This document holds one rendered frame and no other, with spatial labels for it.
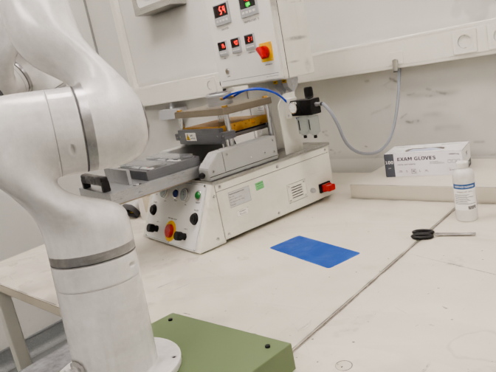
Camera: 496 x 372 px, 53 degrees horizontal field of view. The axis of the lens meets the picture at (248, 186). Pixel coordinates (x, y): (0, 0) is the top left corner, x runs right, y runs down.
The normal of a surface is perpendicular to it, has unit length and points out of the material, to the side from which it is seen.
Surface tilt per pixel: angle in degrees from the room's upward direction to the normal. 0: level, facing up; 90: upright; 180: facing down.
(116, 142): 111
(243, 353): 5
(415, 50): 90
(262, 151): 90
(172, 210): 65
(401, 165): 90
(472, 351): 0
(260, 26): 90
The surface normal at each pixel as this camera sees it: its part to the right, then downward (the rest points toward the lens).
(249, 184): 0.61, 0.07
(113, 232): 0.74, -0.11
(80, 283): -0.07, 0.16
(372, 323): -0.19, -0.96
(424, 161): -0.53, 0.29
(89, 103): 0.25, -0.46
